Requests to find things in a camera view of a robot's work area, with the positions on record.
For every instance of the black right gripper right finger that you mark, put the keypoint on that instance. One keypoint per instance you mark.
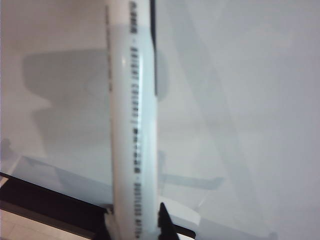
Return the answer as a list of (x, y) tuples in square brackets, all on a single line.
[(166, 225)]

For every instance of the clear right gripper left finger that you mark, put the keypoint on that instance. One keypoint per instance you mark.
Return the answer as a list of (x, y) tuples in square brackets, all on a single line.
[(110, 225)]

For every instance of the white marker pen black tip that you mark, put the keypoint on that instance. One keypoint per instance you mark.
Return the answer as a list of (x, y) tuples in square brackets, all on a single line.
[(132, 125)]

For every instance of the black metal whiteboard stand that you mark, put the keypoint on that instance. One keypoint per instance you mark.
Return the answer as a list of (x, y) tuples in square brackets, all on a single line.
[(50, 197)]

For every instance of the white glass whiteboard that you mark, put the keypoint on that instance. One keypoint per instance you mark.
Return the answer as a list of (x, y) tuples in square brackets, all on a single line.
[(237, 87)]

